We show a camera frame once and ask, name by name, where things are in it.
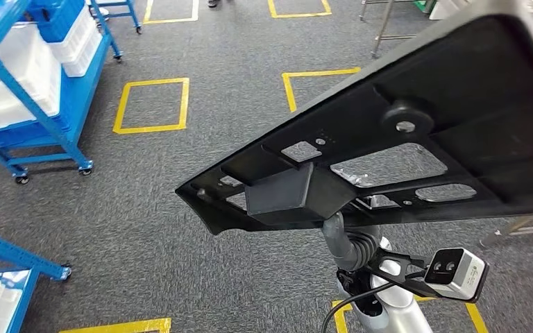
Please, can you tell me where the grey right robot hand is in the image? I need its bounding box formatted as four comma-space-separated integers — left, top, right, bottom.
321, 211, 362, 273

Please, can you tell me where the black plastic plate bracket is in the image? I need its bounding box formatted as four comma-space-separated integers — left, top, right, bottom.
175, 9, 533, 235

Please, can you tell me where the blue metal shelf rack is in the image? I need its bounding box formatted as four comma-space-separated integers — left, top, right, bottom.
0, 0, 125, 186
0, 225, 73, 333
87, 0, 142, 35

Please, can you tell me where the yellow floor tape square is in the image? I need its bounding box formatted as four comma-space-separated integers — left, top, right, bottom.
330, 296, 489, 333
59, 317, 171, 333

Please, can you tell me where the white top steel table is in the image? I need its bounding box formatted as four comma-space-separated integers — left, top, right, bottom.
358, 0, 461, 58

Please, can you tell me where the blue plastic bin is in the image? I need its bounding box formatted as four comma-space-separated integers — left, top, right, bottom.
18, 0, 87, 43

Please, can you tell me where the black cable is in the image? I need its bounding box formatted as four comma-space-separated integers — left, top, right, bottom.
320, 270, 428, 333

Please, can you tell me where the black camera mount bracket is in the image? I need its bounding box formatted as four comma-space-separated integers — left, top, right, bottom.
365, 248, 440, 299

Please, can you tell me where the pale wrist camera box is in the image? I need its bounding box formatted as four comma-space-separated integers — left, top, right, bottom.
424, 248, 489, 305

